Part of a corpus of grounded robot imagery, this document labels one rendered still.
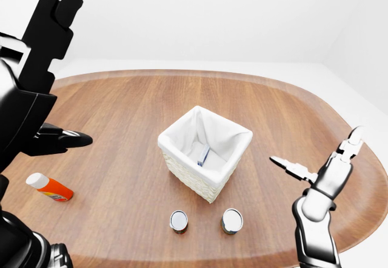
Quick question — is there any orange bottle with white cap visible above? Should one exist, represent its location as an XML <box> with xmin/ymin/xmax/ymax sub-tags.
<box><xmin>25</xmin><ymin>172</ymin><xmax>75</xmax><ymax>203</ymax></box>

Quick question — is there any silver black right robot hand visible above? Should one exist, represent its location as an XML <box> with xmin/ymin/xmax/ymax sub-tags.
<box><xmin>269</xmin><ymin>126</ymin><xmax>366</xmax><ymax>204</ymax></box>

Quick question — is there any tin with red label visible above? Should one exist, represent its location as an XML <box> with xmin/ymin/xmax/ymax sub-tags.
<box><xmin>169</xmin><ymin>209</ymin><xmax>189</xmax><ymax>235</ymax></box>

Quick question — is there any blue and white food box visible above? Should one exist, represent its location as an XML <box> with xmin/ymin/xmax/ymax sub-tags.
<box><xmin>196</xmin><ymin>143</ymin><xmax>211</xmax><ymax>167</ymax></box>

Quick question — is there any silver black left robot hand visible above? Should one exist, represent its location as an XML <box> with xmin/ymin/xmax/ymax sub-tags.
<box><xmin>0</xmin><ymin>0</ymin><xmax>93</xmax><ymax>173</ymax></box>

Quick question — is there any white woven basket with liner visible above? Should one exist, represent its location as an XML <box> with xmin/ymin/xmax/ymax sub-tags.
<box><xmin>157</xmin><ymin>105</ymin><xmax>254</xmax><ymax>204</ymax></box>

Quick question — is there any tin with yellow-brown label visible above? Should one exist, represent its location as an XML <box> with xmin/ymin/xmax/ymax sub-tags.
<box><xmin>219</xmin><ymin>207</ymin><xmax>244</xmax><ymax>236</ymax></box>

